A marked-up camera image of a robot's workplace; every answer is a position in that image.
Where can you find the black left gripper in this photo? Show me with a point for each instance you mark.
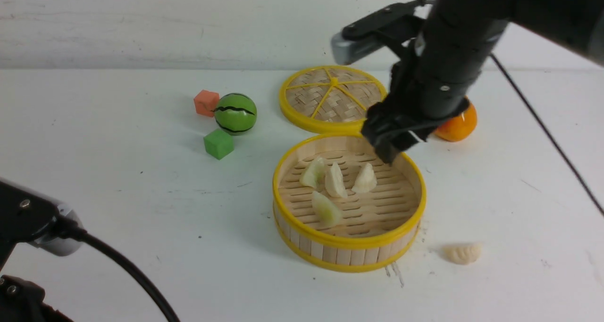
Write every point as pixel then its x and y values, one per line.
pixel 32 227

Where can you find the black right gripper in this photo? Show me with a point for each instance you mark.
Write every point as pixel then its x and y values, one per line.
pixel 433 90

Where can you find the greenish dumpling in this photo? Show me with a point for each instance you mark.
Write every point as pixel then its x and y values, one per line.
pixel 314 173
pixel 328 213

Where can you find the white pleated dumpling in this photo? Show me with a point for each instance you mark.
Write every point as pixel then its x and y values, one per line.
pixel 463 254

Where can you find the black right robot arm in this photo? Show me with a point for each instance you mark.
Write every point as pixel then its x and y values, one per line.
pixel 576 25

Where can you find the woven bamboo steamer lid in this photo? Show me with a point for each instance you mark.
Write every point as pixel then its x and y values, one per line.
pixel 328 99

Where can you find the bamboo steamer tray yellow rim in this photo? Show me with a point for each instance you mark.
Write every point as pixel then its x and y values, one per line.
pixel 377 228

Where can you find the orange yellow toy pear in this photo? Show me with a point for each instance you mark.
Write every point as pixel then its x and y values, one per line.
pixel 460 127

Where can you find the green toy watermelon ball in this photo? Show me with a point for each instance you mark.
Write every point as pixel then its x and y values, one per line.
pixel 235 113

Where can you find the green foam cube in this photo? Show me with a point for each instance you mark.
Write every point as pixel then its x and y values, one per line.
pixel 218 144

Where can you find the orange foam cube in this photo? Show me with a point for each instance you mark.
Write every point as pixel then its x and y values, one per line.
pixel 205 103

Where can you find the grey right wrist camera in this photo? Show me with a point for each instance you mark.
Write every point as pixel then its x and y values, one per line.
pixel 347 51

